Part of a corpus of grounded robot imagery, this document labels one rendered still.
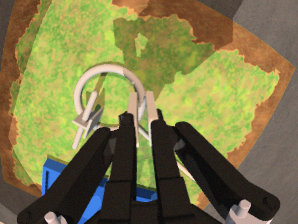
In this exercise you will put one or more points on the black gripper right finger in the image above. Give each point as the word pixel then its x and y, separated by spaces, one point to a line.
pixel 237 200

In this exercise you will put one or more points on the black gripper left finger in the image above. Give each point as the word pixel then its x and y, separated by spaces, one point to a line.
pixel 68 197

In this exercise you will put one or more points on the white ring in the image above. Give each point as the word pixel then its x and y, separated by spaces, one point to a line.
pixel 115 69

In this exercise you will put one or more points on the blue tray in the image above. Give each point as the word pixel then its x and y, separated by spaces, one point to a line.
pixel 56 168

